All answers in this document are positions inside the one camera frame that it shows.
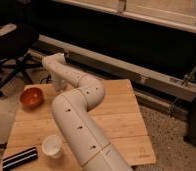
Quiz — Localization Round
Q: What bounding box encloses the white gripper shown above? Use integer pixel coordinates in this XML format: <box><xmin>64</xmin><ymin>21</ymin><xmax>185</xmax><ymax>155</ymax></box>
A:
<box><xmin>50</xmin><ymin>72</ymin><xmax>68</xmax><ymax>91</ymax></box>

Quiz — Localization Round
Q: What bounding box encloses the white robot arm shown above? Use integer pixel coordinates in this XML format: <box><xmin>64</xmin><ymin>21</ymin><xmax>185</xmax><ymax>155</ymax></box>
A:
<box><xmin>42</xmin><ymin>53</ymin><xmax>133</xmax><ymax>171</ymax></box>

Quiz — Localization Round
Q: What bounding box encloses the orange bowl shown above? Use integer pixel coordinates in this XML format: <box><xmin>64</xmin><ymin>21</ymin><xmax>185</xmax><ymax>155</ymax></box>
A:
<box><xmin>20</xmin><ymin>87</ymin><xmax>44</xmax><ymax>109</ymax></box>

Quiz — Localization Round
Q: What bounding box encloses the white paper cup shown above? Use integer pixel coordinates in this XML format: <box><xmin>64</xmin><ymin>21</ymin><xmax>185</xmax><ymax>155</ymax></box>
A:
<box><xmin>42</xmin><ymin>135</ymin><xmax>62</xmax><ymax>159</ymax></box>

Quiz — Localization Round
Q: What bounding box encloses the black office chair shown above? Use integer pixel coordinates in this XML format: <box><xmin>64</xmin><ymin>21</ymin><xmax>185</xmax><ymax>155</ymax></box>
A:
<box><xmin>0</xmin><ymin>0</ymin><xmax>42</xmax><ymax>98</ymax></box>

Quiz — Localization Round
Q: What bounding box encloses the black white striped box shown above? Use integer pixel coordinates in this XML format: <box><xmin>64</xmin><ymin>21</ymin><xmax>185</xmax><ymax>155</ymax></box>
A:
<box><xmin>3</xmin><ymin>147</ymin><xmax>38</xmax><ymax>171</ymax></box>

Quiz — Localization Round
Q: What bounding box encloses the long metal rail beam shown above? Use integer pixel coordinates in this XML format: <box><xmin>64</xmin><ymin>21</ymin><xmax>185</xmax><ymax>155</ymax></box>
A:
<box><xmin>31</xmin><ymin>35</ymin><xmax>196</xmax><ymax>102</ymax></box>

